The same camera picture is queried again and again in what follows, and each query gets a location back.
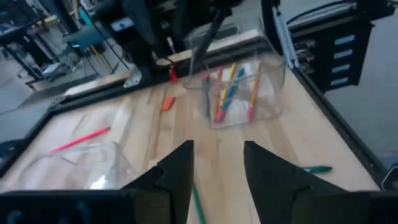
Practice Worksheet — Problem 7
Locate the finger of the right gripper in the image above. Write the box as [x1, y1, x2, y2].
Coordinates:
[192, 7, 233, 68]

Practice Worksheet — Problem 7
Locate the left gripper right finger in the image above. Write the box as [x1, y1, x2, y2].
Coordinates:
[244, 140, 346, 224]

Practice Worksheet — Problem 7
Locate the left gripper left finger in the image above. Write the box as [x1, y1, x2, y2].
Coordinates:
[121, 139, 195, 224]

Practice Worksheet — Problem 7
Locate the green pencil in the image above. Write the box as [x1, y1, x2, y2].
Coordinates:
[192, 182, 206, 224]

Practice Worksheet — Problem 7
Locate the green pen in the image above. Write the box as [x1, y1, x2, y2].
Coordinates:
[300, 166, 333, 174]

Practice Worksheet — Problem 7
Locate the yellow pencil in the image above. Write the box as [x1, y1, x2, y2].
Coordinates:
[220, 63, 237, 106]

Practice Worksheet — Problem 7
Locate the orange pencil with pink eraser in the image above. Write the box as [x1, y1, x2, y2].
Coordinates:
[248, 61, 262, 123]
[213, 65, 223, 119]

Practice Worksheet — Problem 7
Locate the grey pencil with pink eraser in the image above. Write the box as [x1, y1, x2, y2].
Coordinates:
[202, 72, 213, 121]

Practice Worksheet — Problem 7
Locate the blue pencil with pink eraser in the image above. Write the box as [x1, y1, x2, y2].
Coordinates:
[214, 67, 246, 123]

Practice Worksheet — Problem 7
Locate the orange eraser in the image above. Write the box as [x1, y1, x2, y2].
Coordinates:
[160, 95, 177, 112]

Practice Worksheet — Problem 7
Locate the red tag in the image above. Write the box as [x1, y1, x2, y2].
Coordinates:
[169, 63, 178, 83]

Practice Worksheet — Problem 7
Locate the clear plastic bin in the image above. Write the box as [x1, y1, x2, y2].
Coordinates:
[186, 18, 287, 130]
[17, 105, 141, 191]

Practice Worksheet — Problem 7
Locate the black drawer cabinet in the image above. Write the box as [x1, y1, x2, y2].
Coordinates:
[289, 18, 374, 94]

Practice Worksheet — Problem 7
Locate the white frame strip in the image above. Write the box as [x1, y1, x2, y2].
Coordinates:
[272, 6, 295, 70]

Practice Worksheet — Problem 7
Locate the silver corner bracket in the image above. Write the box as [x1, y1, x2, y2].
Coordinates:
[123, 64, 143, 89]

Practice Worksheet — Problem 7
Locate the black aluminium rig frame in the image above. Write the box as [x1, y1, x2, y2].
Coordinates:
[0, 0, 398, 187]

